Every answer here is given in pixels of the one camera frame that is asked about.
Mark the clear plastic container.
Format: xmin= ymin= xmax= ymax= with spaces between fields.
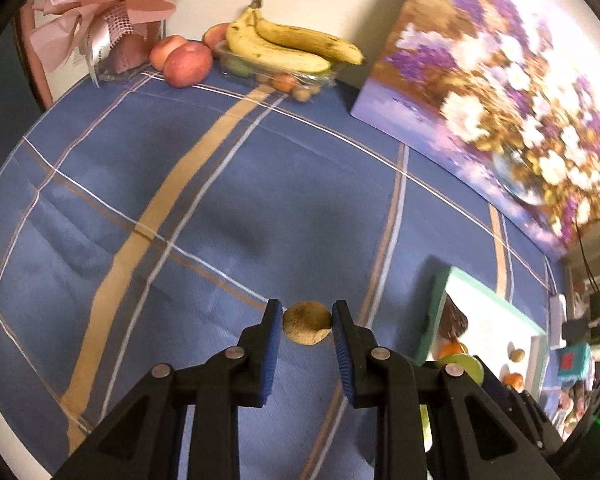
xmin=214 ymin=40 xmax=341 ymax=98

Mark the pink bouquet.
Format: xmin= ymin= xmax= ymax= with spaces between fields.
xmin=30 ymin=0 xmax=178 ymax=86

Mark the black charger cable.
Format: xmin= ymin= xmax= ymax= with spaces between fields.
xmin=574 ymin=220 xmax=600 ymax=306

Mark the blue plaid tablecloth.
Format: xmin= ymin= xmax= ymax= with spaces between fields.
xmin=0 ymin=67 xmax=568 ymax=480

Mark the dark avocado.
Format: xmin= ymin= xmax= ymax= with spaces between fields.
xmin=439 ymin=294 xmax=468 ymax=339

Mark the pink patterned cloth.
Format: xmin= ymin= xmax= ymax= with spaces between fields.
xmin=555 ymin=385 xmax=588 ymax=436

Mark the yellow banana bunch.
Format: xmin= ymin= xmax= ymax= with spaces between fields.
xmin=225 ymin=0 xmax=366 ymax=75

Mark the small orange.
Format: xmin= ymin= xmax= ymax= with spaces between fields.
xmin=437 ymin=340 xmax=469 ymax=359

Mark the teal toy box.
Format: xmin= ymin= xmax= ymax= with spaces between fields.
xmin=557 ymin=345 xmax=592 ymax=386

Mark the green pear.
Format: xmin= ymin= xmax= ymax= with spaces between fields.
xmin=436 ymin=353 xmax=486 ymax=387

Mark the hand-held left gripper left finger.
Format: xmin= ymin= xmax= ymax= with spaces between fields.
xmin=52 ymin=298 xmax=285 ymax=480

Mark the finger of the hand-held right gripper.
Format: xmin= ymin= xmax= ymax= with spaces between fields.
xmin=480 ymin=357 xmax=566 ymax=456

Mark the black power adapter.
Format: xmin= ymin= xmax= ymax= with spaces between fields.
xmin=562 ymin=319 xmax=588 ymax=343

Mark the floral painting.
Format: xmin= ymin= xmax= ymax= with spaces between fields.
xmin=351 ymin=0 xmax=600 ymax=261

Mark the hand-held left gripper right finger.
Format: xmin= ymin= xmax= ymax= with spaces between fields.
xmin=332 ymin=300 xmax=551 ymax=480

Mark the white power strip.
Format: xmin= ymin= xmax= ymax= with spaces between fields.
xmin=549 ymin=294 xmax=567 ymax=348

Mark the white tray with green rim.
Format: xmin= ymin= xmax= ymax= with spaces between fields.
xmin=414 ymin=265 xmax=549 ymax=411

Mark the red apple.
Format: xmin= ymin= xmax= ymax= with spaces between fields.
xmin=150 ymin=35 xmax=188 ymax=70
xmin=202 ymin=22 xmax=232 ymax=52
xmin=163 ymin=42 xmax=214 ymax=89

